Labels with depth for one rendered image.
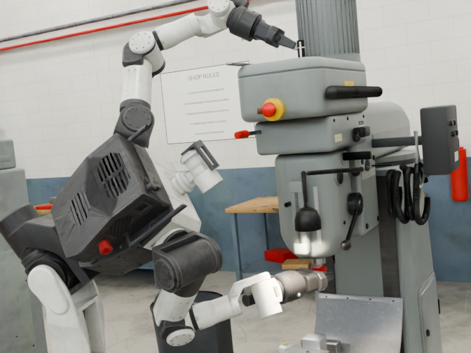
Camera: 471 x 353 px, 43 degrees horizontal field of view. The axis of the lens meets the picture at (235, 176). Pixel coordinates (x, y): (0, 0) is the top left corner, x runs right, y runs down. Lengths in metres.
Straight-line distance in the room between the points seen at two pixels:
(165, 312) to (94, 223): 0.31
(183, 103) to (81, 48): 1.69
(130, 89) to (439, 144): 0.94
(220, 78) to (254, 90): 5.16
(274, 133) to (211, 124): 5.15
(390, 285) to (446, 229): 3.90
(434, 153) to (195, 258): 0.85
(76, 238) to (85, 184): 0.13
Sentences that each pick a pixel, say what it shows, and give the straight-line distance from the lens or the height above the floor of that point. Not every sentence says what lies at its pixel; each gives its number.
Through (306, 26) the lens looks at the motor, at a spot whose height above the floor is 2.02.
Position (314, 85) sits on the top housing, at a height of 1.81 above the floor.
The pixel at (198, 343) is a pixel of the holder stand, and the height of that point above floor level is 0.98.
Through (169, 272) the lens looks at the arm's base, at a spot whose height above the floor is 1.40.
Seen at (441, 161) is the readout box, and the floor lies 1.56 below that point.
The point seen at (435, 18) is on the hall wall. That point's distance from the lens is 6.03.
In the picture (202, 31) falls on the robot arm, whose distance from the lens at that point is 1.89.
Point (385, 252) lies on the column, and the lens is 2.20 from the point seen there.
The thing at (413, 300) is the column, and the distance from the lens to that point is 2.26.
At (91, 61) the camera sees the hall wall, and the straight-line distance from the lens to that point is 7.92.
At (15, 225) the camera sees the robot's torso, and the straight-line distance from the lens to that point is 1.73.
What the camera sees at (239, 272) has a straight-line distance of 6.05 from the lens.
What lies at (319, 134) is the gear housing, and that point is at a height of 1.68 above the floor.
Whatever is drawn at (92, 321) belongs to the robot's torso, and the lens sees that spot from 1.81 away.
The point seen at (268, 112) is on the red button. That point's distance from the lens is 1.58.
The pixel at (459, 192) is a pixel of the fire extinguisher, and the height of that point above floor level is 0.89.
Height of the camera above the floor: 1.74
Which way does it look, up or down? 5 degrees down
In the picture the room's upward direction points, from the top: 5 degrees counter-clockwise
